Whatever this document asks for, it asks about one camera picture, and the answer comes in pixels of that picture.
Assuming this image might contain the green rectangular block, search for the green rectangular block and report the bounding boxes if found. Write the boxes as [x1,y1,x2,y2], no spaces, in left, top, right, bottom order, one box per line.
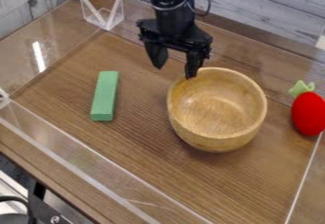
[90,71,119,121]

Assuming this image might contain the black metal table clamp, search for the black metal table clamp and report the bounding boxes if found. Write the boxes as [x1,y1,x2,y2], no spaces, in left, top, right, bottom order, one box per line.
[28,182,74,224]

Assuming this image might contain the clear acrylic tray wall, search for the clear acrylic tray wall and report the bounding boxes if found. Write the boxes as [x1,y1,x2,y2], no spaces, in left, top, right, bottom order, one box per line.
[0,89,213,224]

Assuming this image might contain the clear acrylic corner bracket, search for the clear acrylic corner bracket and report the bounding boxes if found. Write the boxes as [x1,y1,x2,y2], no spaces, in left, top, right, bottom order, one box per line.
[80,0,124,31]

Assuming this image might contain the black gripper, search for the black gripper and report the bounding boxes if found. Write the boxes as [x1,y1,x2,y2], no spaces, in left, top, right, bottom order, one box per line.
[136,0,213,79]

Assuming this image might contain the black cable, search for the black cable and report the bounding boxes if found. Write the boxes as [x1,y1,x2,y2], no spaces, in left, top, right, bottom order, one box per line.
[0,196,37,224]

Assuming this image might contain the light wooden bowl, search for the light wooden bowl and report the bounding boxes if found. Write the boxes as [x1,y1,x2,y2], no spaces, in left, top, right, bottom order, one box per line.
[166,67,268,153]

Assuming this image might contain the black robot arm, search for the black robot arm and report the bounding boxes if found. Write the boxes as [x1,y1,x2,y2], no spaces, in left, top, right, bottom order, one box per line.
[136,0,213,79]

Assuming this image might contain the red plush strawberry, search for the red plush strawberry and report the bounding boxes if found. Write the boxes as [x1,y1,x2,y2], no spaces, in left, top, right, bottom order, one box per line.
[288,80,325,136]

